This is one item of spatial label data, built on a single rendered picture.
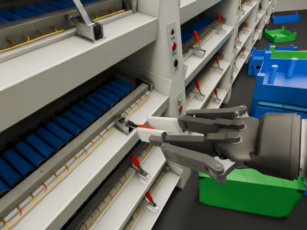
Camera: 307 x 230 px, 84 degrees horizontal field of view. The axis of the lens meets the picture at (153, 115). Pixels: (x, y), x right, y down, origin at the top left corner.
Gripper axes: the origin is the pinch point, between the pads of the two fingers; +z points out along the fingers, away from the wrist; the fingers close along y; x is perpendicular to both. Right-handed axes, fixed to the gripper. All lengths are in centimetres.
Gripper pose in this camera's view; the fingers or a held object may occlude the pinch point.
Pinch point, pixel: (157, 129)
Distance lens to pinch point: 32.1
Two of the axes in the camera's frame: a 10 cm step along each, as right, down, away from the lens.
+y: 5.4, -5.9, 6.0
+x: -3.5, -8.1, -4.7
